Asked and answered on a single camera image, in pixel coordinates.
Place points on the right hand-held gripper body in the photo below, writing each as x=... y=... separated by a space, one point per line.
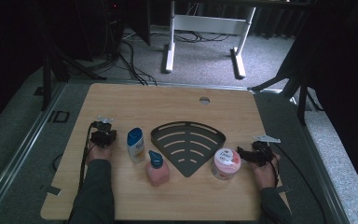
x=261 y=154

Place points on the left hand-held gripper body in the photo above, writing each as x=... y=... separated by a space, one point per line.
x=103 y=139

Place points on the pink jar white lid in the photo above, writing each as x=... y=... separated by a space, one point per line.
x=226 y=163

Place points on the white shampoo bottle blue cap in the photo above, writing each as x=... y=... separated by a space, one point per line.
x=135 y=146

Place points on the black corner shelf rack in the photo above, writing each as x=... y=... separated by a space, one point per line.
x=188 y=140

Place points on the pink pump bottle blue pump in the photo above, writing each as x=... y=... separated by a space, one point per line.
x=158 y=172

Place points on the person's left hand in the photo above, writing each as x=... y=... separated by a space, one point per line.
x=99 y=154

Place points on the person's right hand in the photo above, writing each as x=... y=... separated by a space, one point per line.
x=267 y=174

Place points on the grey tape strip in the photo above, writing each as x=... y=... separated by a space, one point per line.
x=51 y=189
x=283 y=188

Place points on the black stand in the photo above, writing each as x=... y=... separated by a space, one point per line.
x=46 y=84
x=301 y=99

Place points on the dark computer tower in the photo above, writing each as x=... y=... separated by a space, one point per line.
x=112 y=28

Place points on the black rectangular bracket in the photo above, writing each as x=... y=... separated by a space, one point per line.
x=61 y=116

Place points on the metal floor rail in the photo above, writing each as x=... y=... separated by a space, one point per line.
x=320 y=161
x=21 y=146

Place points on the white desk frame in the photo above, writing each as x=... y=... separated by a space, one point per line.
x=209 y=23

